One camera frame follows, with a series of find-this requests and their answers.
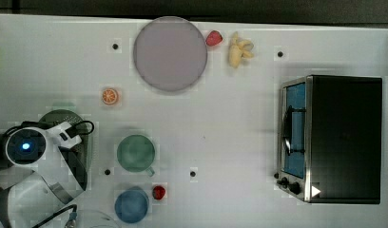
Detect blue cup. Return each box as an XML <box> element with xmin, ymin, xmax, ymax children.
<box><xmin>114</xmin><ymin>186</ymin><xmax>149</xmax><ymax>223</ymax></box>

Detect yellow plush banana bunch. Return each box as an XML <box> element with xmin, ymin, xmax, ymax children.
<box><xmin>228</xmin><ymin>31</ymin><xmax>254</xmax><ymax>68</ymax></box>

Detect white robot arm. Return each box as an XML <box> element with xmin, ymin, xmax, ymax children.
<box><xmin>0</xmin><ymin>122</ymin><xmax>87</xmax><ymax>228</ymax></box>

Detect small red toy fruit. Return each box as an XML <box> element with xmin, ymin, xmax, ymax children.
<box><xmin>152</xmin><ymin>185</ymin><xmax>165</xmax><ymax>200</ymax></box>

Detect green mug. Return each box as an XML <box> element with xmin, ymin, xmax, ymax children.
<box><xmin>117</xmin><ymin>134</ymin><xmax>156</xmax><ymax>177</ymax></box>

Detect orange slice toy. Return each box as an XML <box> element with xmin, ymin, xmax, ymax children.
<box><xmin>102</xmin><ymin>88</ymin><xmax>119</xmax><ymax>105</ymax></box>

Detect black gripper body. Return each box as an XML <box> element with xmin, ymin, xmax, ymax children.
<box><xmin>60</xmin><ymin>147</ymin><xmax>87</xmax><ymax>190</ymax></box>

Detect lavender round plate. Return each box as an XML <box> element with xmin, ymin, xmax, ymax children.
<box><xmin>133</xmin><ymin>16</ymin><xmax>207</xmax><ymax>92</ymax></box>

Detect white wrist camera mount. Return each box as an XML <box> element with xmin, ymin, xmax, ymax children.
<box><xmin>47</xmin><ymin>122</ymin><xmax>82</xmax><ymax>149</ymax></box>

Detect green oval strainer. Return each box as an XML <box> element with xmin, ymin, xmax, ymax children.
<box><xmin>38</xmin><ymin>102</ymin><xmax>95</xmax><ymax>172</ymax></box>

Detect black toaster oven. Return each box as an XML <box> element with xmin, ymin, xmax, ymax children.
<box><xmin>274</xmin><ymin>75</ymin><xmax>383</xmax><ymax>204</ymax></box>

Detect red plush strawberry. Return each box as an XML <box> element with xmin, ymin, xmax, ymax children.
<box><xmin>205</xmin><ymin>30</ymin><xmax>223</xmax><ymax>47</ymax></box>

